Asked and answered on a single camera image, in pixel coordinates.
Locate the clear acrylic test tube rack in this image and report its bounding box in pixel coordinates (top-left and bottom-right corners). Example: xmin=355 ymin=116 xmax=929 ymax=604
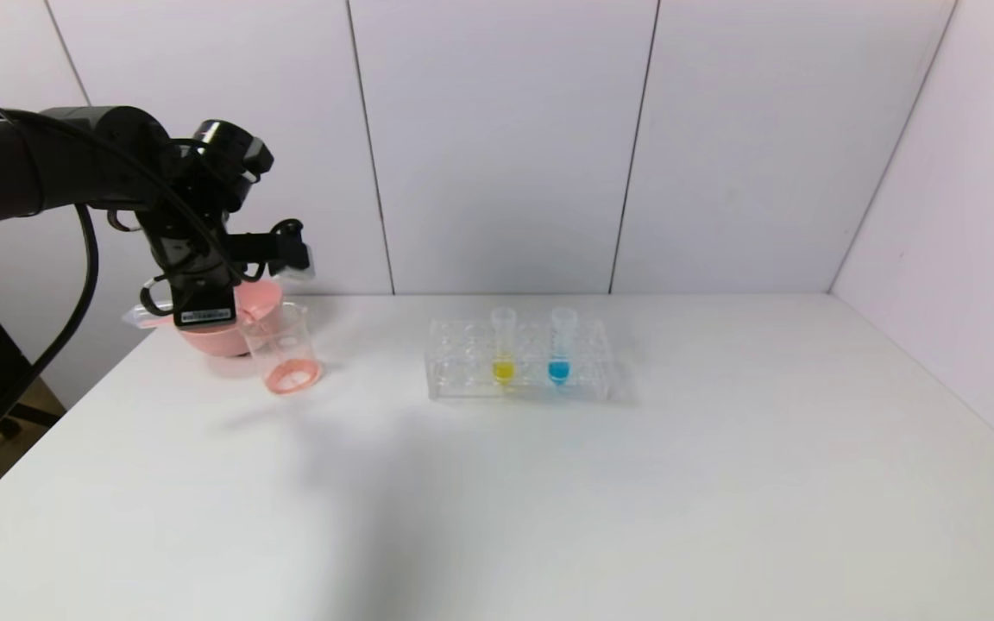
xmin=425 ymin=317 xmax=613 ymax=403

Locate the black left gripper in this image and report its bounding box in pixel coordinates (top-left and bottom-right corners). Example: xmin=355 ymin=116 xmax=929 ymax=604
xmin=149 ymin=230 xmax=242 ymax=328

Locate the clear glass beaker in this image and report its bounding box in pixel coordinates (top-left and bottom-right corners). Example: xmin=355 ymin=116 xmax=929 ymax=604
xmin=241 ymin=303 xmax=323 ymax=398

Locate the test tube with blue pigment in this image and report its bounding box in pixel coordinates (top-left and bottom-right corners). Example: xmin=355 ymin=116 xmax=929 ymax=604
xmin=549 ymin=306 xmax=577 ymax=386

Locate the test tube with yellow pigment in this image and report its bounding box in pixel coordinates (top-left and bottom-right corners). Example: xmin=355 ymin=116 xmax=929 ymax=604
xmin=490 ymin=306 xmax=519 ymax=387

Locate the pink bowl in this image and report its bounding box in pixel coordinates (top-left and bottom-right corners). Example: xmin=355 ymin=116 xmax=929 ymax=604
xmin=174 ymin=279 xmax=285 ymax=358

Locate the test tube with red pigment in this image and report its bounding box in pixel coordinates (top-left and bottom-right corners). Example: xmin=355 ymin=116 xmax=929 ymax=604
xmin=122 ymin=298 xmax=177 ymax=332

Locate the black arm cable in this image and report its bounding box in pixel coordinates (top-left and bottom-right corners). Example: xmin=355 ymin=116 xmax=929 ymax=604
xmin=0 ymin=82 xmax=243 ymax=462

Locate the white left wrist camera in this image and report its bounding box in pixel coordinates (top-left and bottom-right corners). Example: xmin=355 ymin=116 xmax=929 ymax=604
xmin=269 ymin=219 xmax=317 ymax=282

